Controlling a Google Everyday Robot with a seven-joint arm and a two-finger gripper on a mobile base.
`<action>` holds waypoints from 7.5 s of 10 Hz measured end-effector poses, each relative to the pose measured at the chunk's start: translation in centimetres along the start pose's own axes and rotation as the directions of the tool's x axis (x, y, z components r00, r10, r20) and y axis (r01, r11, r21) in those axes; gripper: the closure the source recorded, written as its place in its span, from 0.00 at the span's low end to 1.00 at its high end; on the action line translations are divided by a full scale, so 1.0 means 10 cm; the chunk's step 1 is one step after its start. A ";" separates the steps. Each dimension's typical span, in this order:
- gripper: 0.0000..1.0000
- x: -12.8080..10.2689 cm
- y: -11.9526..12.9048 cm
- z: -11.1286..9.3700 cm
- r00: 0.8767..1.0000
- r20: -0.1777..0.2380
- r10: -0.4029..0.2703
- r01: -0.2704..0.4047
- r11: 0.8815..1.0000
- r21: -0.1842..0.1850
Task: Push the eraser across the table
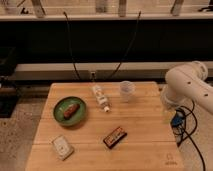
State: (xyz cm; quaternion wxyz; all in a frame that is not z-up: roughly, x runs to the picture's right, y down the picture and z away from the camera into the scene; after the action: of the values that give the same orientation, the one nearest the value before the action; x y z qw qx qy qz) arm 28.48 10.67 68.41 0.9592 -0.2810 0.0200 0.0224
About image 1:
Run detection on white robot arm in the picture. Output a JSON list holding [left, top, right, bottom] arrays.
[[161, 61, 213, 115]]

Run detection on white plastic bottle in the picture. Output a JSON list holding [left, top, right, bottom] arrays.
[[92, 85, 110, 112]]

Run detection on clear plastic cup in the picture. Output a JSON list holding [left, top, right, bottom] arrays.
[[119, 81, 135, 102]]

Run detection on brown food piece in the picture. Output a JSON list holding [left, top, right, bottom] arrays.
[[63, 103, 80, 119]]

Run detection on green round plate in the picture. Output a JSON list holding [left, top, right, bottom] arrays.
[[53, 96, 86, 126]]

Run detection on black candy bar pack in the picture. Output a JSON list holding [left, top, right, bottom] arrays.
[[103, 127, 127, 149]]

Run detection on right black hanging cable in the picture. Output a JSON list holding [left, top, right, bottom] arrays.
[[104, 10, 142, 81]]

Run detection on black hanging cable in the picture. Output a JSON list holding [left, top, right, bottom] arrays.
[[62, 11, 82, 81], [104, 10, 142, 81]]

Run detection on left black hanging cable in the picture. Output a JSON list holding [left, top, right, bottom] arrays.
[[62, 11, 82, 81]]

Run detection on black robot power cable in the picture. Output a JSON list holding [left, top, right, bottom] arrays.
[[171, 99, 208, 171]]

